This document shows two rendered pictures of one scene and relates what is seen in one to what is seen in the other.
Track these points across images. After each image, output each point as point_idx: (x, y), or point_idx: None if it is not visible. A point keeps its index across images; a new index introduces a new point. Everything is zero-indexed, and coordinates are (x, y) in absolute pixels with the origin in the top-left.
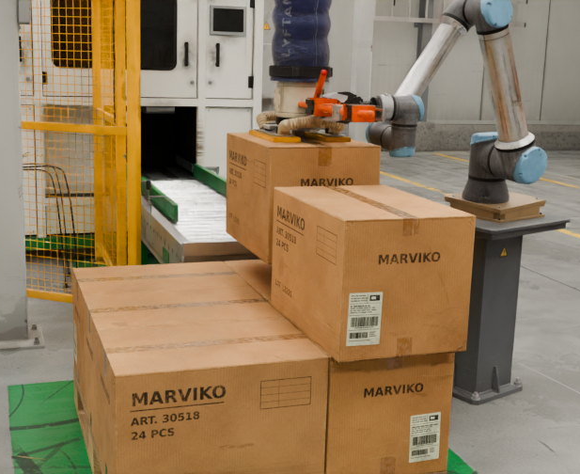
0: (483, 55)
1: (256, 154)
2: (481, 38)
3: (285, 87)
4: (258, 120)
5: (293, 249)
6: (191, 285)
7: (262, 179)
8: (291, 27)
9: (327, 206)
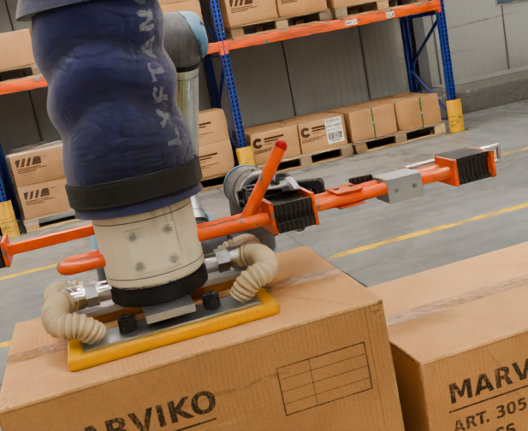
0: (180, 103)
1: (289, 352)
2: (184, 76)
3: (175, 214)
4: (86, 327)
5: None
6: None
7: (350, 379)
8: (169, 80)
9: None
